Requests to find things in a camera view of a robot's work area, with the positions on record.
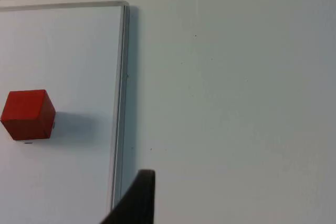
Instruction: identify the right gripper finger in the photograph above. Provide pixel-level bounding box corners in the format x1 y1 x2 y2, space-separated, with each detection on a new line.
99 169 156 224

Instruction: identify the red cube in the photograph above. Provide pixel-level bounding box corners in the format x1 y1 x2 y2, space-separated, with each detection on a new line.
1 89 56 141

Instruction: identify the grey-framed whiteboard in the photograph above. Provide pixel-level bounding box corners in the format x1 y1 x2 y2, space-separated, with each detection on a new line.
0 0 131 224

